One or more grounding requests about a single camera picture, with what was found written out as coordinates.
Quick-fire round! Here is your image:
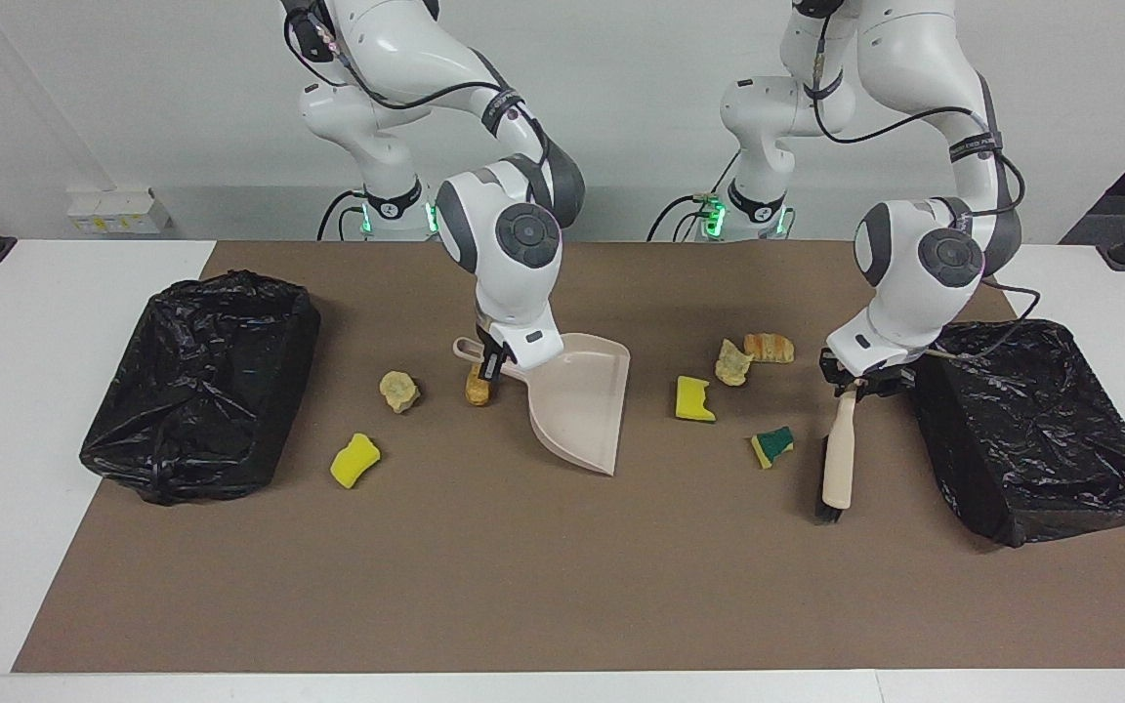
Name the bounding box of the black right base cable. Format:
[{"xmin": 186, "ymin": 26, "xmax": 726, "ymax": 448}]
[{"xmin": 316, "ymin": 188, "xmax": 368, "ymax": 241}]

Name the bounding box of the black base cable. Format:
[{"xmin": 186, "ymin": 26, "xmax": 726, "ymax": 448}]
[
  {"xmin": 316, "ymin": 188, "xmax": 368, "ymax": 241},
  {"xmin": 647, "ymin": 146, "xmax": 741, "ymax": 242}
]

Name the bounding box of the notched yellow sponge piece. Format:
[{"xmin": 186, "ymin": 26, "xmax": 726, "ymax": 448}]
[{"xmin": 675, "ymin": 376, "xmax": 718, "ymax": 424}]

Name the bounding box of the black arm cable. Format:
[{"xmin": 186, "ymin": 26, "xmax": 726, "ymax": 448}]
[
  {"xmin": 810, "ymin": 39, "xmax": 1042, "ymax": 364},
  {"xmin": 284, "ymin": 5, "xmax": 554, "ymax": 186}
]

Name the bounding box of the black left base cable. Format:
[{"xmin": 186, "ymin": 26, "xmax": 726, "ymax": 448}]
[{"xmin": 647, "ymin": 146, "xmax": 741, "ymax": 242}]

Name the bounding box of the cream foam chunk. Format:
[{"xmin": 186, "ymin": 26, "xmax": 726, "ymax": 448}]
[
  {"xmin": 715, "ymin": 338, "xmax": 755, "ymax": 388},
  {"xmin": 379, "ymin": 370, "xmax": 422, "ymax": 414}
]

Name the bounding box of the brown table mat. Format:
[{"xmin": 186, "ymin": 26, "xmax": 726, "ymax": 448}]
[{"xmin": 11, "ymin": 241, "xmax": 1125, "ymax": 675}]

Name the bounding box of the beige plastic dustpan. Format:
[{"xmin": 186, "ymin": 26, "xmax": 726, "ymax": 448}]
[{"xmin": 452, "ymin": 332, "xmax": 632, "ymax": 477}]

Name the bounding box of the beige brush with black bristles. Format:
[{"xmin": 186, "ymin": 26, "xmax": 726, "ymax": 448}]
[{"xmin": 813, "ymin": 386, "xmax": 861, "ymax": 525}]

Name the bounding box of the orange striped bread piece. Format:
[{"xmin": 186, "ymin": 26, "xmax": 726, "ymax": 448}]
[{"xmin": 744, "ymin": 333, "xmax": 796, "ymax": 364}]

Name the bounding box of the green and yellow sponge piece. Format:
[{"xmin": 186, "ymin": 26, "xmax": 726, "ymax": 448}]
[{"xmin": 751, "ymin": 426, "xmax": 795, "ymax": 471}]

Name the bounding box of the white wall socket box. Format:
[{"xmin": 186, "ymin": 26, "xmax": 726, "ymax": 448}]
[{"xmin": 66, "ymin": 187, "xmax": 173, "ymax": 235}]

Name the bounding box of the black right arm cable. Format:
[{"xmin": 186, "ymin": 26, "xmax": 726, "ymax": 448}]
[{"xmin": 284, "ymin": 5, "xmax": 554, "ymax": 186}]

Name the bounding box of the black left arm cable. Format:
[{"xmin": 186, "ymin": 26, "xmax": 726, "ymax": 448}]
[{"xmin": 810, "ymin": 39, "xmax": 1042, "ymax": 364}]

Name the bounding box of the wavy yellow sponge piece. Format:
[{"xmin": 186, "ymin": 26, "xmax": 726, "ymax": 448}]
[{"xmin": 330, "ymin": 433, "xmax": 382, "ymax": 490}]

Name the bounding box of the black bag lined bin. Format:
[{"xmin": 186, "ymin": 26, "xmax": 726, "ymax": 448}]
[
  {"xmin": 914, "ymin": 319, "xmax": 1125, "ymax": 549},
  {"xmin": 79, "ymin": 270, "xmax": 321, "ymax": 506}
]

